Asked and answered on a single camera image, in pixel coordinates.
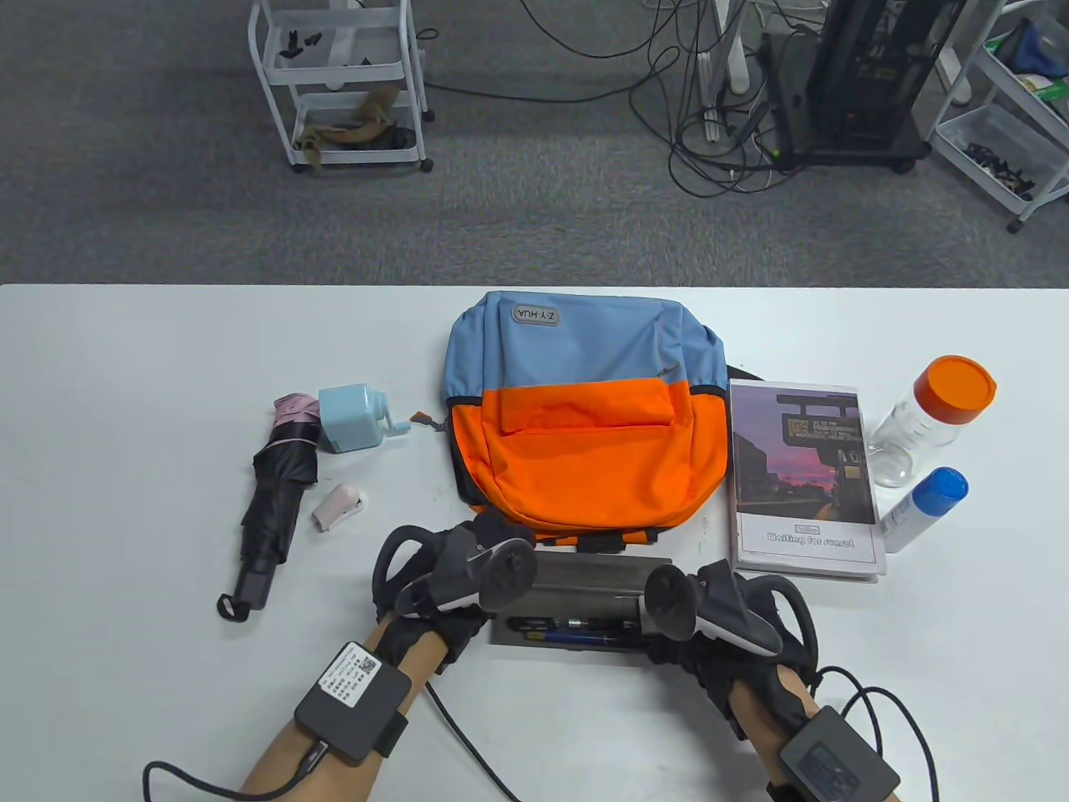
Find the dark grey pencil case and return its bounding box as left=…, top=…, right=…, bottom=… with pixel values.
left=489, top=550, right=674, bottom=653

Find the light blue pencil sharpener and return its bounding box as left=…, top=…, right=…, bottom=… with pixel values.
left=318, top=383, right=413, bottom=454

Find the white bottle blue cap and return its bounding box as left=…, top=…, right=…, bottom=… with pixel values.
left=879, top=467, right=970, bottom=554

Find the person's right hand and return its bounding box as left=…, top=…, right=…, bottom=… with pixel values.
left=643, top=560, right=824, bottom=741

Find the brown cloth strap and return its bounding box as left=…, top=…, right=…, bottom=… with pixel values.
left=292, top=84, right=403, bottom=175

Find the white wire shelf cart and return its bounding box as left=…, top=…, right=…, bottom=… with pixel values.
left=925, top=0, right=1069, bottom=234

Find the clear bottle orange lid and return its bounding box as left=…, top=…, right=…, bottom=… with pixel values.
left=867, top=355, right=998, bottom=489

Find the sunset cover notebook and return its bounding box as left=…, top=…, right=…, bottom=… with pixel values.
left=728, top=378, right=887, bottom=584

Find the navy blue pen gold trim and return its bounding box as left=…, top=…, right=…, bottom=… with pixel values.
left=523, top=631, right=642, bottom=647

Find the person's left forearm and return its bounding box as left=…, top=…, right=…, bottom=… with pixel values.
left=241, top=618, right=456, bottom=802

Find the white table leg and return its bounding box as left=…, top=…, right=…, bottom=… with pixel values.
left=697, top=0, right=754, bottom=143

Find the black pen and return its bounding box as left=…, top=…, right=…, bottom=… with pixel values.
left=508, top=617, right=642, bottom=633

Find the person's left hand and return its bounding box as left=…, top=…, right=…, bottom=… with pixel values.
left=373, top=511, right=537, bottom=671

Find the tangle of black floor cables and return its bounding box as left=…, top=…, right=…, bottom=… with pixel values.
left=416, top=0, right=804, bottom=199

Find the black wrist module white label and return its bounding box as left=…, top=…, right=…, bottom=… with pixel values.
left=294, top=642, right=413, bottom=766

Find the small white pink clip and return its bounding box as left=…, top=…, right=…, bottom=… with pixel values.
left=312, top=482, right=367, bottom=533

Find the orange and blue school bag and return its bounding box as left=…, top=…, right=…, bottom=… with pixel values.
left=443, top=290, right=752, bottom=555

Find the black folded umbrella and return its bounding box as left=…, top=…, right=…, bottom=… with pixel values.
left=217, top=393, right=323, bottom=624

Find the black cable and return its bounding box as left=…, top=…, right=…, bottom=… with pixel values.
left=424, top=681, right=523, bottom=802
left=812, top=664, right=942, bottom=802
left=142, top=739, right=327, bottom=802

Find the white rolling cart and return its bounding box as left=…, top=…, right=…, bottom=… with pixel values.
left=248, top=0, right=436, bottom=177

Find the black tracking controller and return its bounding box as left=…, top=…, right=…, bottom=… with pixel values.
left=372, top=525, right=539, bottom=620
left=643, top=560, right=818, bottom=662

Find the black equipment rack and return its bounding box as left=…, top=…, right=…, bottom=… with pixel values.
left=762, top=0, right=971, bottom=175

